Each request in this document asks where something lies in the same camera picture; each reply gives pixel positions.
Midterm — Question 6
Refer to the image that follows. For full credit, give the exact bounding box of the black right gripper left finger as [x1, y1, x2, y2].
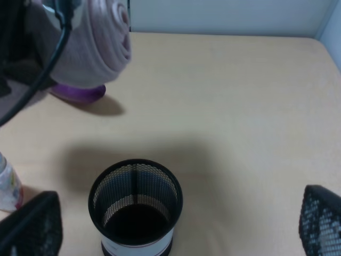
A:
[1, 191, 63, 255]

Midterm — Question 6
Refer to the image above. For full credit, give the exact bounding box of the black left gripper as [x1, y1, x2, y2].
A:
[0, 0, 83, 98]

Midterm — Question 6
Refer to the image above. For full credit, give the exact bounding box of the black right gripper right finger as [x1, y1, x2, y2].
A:
[298, 185, 340, 255]

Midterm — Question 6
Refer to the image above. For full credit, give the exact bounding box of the lilac towel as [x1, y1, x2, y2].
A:
[51, 1, 132, 88]

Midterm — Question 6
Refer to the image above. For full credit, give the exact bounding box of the small printed plastic bottle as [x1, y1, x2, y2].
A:
[0, 154, 23, 212]

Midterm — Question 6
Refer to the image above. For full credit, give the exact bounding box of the purple toy eggplant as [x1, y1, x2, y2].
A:
[50, 84, 106, 104]

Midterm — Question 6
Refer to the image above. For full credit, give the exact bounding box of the black mesh pen cup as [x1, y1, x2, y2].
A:
[88, 159, 183, 255]

